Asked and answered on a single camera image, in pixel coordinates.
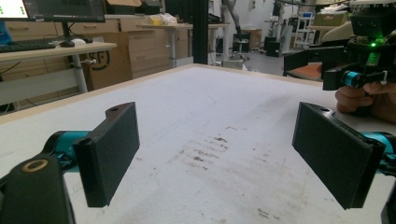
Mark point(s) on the black aluminium pillar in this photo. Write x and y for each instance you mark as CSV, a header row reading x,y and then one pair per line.
x,y
200,31

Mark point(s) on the white shelf rack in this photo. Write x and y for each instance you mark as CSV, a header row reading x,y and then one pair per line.
x,y
303,28

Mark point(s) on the black keyboard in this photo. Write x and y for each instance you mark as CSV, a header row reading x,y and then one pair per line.
x,y
25,46

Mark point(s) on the small cardboard box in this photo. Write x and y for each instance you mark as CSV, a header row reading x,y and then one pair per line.
x,y
253,39

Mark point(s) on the black office stool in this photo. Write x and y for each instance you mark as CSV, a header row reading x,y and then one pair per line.
x,y
241,43

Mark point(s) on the large cardboard box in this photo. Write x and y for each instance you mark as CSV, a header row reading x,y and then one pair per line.
x,y
115,65

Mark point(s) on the wooden desk with white legs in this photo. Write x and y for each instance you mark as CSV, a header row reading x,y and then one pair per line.
x,y
37,85

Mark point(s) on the white-legged side desk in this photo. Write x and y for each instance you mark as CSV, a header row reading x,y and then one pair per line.
x,y
172,46

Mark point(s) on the black computer monitor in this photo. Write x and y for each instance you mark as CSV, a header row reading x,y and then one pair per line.
x,y
62,9

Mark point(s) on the white plastic bag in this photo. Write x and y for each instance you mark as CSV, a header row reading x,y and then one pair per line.
x,y
168,18

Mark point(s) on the white computer mouse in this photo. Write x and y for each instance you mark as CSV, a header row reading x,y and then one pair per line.
x,y
78,41

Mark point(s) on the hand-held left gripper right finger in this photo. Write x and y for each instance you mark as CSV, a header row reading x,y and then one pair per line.
x,y
333,155

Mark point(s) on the black floor case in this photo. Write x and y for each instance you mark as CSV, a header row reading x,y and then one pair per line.
x,y
272,46

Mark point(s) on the wooden drawer cabinet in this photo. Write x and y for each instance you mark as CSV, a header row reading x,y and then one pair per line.
x,y
149,53

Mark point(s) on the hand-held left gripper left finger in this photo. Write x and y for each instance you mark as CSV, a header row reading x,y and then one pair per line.
x,y
106,155

